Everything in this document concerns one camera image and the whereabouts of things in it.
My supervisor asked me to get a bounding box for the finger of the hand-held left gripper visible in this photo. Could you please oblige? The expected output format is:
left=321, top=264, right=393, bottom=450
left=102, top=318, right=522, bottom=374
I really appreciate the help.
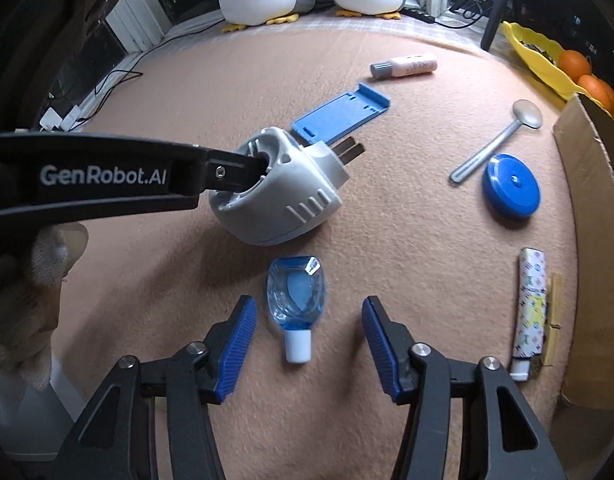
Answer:
left=203, top=148, right=270, bottom=196

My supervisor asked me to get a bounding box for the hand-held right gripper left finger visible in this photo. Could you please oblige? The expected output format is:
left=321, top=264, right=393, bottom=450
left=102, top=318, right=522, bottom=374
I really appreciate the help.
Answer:
left=47, top=295, right=258, bottom=480

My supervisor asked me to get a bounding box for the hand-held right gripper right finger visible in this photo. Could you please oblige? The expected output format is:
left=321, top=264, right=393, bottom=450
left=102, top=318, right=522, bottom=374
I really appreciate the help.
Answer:
left=362, top=296, right=558, bottom=480

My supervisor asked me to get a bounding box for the grey plug-in mosquito repellent heater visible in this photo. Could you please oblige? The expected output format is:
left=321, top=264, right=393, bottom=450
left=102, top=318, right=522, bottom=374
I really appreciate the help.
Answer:
left=208, top=126, right=366, bottom=247

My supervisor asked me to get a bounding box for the clear blue liquid refill bottle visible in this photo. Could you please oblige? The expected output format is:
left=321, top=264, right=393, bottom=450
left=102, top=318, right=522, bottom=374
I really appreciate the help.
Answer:
left=267, top=255, right=328, bottom=364

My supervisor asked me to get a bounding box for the blue plastic holder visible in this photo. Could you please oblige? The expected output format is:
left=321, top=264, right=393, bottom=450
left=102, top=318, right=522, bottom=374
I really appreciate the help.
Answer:
left=291, top=81, right=390, bottom=142

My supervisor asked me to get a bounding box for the patterned white lighter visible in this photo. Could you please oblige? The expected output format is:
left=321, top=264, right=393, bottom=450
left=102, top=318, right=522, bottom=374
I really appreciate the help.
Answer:
left=509, top=247, right=548, bottom=382

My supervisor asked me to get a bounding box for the wooden clothespin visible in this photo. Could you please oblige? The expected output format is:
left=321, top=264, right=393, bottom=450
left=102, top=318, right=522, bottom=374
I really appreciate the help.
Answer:
left=536, top=273, right=564, bottom=378

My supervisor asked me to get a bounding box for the blue round tape measure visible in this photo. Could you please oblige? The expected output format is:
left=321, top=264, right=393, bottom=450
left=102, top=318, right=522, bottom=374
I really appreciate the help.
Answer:
left=482, top=153, right=542, bottom=221

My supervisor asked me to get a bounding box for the small pink bottle grey cap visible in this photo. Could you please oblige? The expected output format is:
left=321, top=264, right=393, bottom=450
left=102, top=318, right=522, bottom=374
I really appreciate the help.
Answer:
left=370, top=53, right=438, bottom=81

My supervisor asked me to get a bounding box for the metal spoon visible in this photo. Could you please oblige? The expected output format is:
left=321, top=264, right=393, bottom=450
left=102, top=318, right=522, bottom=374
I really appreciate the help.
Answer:
left=449, top=99, right=544, bottom=186

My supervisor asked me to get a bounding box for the cardboard box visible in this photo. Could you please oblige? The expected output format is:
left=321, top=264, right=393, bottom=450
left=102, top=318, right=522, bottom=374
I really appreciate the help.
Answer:
left=552, top=92, right=614, bottom=411

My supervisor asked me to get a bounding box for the person's left hand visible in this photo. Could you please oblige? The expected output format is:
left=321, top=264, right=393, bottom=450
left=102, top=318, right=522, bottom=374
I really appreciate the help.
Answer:
left=0, top=222, right=90, bottom=386

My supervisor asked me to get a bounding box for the white power strip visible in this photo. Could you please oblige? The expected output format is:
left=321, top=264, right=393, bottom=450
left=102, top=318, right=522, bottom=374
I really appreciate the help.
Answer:
left=39, top=104, right=88, bottom=132

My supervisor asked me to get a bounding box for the black power strip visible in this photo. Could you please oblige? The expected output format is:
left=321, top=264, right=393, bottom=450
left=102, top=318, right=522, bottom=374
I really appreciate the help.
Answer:
left=401, top=7, right=436, bottom=24

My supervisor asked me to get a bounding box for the black tripod stand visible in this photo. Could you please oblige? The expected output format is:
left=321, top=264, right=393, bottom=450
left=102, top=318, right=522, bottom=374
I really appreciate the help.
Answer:
left=481, top=0, right=550, bottom=52

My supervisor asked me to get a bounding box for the yellow fruit tray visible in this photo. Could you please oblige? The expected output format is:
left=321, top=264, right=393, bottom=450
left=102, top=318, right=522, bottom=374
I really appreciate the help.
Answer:
left=502, top=21, right=614, bottom=133

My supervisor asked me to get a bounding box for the long black cable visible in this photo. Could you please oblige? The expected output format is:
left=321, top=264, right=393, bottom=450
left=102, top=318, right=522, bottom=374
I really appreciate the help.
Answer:
left=49, top=52, right=144, bottom=126

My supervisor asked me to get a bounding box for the black cable bundle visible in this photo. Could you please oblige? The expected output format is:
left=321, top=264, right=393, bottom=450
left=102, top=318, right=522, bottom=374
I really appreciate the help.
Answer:
left=436, top=0, right=490, bottom=29

